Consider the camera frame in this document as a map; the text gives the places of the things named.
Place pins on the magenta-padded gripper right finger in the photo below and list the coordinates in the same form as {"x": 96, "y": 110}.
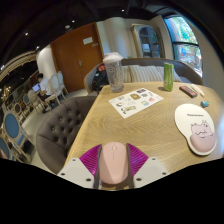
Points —
{"x": 151, "y": 171}

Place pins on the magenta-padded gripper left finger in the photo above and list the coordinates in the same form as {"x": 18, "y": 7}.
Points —
{"x": 74, "y": 171}

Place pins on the pink computer mouse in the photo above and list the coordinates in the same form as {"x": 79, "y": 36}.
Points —
{"x": 114, "y": 163}

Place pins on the white mouse pad pink rest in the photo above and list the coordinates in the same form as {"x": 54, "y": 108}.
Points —
{"x": 191, "y": 121}

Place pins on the grey tufted armchair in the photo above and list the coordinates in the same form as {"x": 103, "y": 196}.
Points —
{"x": 60, "y": 133}

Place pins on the white sticker sheet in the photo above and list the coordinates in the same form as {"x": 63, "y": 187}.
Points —
{"x": 135, "y": 101}

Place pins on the group of blue chairs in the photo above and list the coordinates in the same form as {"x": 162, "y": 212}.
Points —
{"x": 11, "y": 126}

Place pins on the small teal pack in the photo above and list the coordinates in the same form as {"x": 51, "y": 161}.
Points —
{"x": 205, "y": 104}

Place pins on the black and red box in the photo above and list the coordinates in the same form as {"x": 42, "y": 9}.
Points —
{"x": 188, "y": 91}

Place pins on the group of white chairs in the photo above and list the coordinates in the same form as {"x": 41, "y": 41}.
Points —
{"x": 57, "y": 85}

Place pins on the person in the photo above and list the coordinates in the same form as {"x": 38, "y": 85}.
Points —
{"x": 44, "y": 87}

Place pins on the open laptop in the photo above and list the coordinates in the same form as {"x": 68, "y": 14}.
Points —
{"x": 36, "y": 88}

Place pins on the green drink can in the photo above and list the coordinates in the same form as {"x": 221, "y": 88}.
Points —
{"x": 168, "y": 77}

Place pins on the black backpack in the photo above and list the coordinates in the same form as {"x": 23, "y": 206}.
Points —
{"x": 99, "y": 78}

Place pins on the striped cushion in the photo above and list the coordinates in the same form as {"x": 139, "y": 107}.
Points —
{"x": 126, "y": 74}
{"x": 177, "y": 76}
{"x": 145, "y": 73}

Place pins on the clear tumbler white lid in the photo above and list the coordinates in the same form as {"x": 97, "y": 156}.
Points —
{"x": 114, "y": 75}

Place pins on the grey curved sofa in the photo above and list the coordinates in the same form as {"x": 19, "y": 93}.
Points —
{"x": 186, "y": 70}

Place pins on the brown wooden door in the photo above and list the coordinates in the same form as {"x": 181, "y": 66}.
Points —
{"x": 73, "y": 60}

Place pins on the arched glass cabinet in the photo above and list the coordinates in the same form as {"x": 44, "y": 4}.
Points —
{"x": 146, "y": 41}

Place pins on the white door sign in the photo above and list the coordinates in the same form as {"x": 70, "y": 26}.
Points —
{"x": 88, "y": 40}

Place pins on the black-framed window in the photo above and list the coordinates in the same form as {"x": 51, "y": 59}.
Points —
{"x": 185, "y": 43}

